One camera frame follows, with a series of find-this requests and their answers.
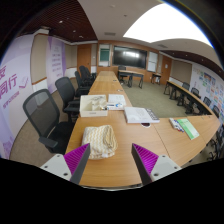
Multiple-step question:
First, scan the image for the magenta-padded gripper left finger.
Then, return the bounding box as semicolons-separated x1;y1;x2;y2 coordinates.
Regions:
39;143;92;185

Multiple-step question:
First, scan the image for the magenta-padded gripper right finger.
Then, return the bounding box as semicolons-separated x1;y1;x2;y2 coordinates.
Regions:
130;143;183;187

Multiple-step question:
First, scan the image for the cream zigzag-patterned towel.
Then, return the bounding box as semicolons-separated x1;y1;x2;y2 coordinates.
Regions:
81;124;119;160

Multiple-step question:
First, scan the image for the large white book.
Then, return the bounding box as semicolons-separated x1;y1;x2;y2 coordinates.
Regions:
123;106;161;125

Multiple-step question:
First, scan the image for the pack of marker pens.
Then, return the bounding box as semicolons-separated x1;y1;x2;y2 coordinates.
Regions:
168;117;184;133

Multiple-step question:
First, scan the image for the green notebook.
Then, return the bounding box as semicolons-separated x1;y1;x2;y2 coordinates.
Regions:
176;118;200;141

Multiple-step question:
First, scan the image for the white compartment box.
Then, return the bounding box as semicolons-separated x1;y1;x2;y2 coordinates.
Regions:
79;94;109;118

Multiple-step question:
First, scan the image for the black mesh office chair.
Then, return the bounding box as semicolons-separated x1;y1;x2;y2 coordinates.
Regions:
54;76;81;123
22;88;76;155
73;70;91;98
78;65;96;86

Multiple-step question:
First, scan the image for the white leaflet with blue print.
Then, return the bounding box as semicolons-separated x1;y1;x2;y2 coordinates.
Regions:
106;93;128;111

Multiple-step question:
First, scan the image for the long wooden table row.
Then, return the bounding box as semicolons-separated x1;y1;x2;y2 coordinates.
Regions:
163;79;216;116

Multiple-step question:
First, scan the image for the group of black office chairs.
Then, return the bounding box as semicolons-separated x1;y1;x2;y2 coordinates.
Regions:
181;81;224;161

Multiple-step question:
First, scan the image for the small wooden side table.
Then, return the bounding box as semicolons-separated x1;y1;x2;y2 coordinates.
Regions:
150;72;162;85

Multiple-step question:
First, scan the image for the wooden desk with dark legs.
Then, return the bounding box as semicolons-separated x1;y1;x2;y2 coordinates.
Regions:
117;69;145;89

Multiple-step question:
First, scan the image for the wooden door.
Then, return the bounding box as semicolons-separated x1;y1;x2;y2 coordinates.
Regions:
160;54;174;85
76;43;93;73

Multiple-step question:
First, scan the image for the plain white whiteboard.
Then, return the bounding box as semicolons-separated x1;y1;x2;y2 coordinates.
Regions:
146;51;159;73

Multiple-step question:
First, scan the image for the whiteboard with green sheet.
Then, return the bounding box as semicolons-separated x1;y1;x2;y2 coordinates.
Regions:
97;43;112;68

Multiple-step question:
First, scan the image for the large white ceiling light panel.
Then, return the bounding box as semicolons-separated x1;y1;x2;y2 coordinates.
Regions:
122;2;214;48

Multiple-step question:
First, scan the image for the large white-purple wall banner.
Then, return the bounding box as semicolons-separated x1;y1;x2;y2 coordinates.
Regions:
0;33;35;159

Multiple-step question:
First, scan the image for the colourful wall poster display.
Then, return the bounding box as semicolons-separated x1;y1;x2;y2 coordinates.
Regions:
189;63;224;116

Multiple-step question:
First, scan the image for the large black wall screen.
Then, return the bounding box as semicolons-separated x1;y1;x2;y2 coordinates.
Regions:
112;45;148;70

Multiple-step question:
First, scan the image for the narrow purple wall banner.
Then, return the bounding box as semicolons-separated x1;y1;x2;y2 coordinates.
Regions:
45;35;67;94

